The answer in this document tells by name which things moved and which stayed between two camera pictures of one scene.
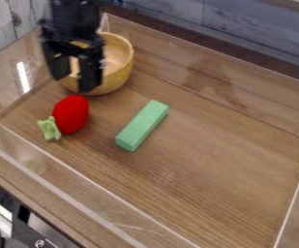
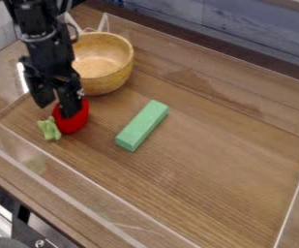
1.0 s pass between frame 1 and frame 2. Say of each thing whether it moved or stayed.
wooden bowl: stayed
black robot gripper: moved
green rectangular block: stayed
